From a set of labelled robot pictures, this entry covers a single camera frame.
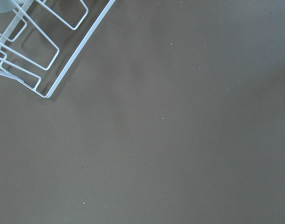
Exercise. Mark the grey cup on rack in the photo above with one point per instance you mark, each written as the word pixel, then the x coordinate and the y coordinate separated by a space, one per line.
pixel 7 5

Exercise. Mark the white wire cup rack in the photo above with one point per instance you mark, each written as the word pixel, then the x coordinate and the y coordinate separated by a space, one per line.
pixel 41 39

